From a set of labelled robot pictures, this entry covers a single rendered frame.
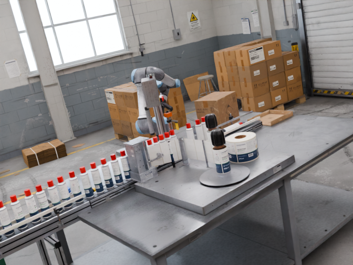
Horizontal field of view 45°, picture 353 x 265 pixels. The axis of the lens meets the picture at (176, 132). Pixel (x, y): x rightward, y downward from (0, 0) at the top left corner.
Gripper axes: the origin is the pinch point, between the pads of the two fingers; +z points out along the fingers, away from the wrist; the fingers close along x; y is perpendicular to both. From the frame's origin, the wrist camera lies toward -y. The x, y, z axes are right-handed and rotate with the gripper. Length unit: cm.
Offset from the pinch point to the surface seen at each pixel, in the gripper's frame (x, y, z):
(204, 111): 9.9, -40.0, -6.8
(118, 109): -249, 147, -151
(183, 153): 65, -41, 61
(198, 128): 44, -44, 29
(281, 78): -252, -106, -241
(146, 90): 85, -11, 26
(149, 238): 113, -44, 132
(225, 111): 9, -57, -9
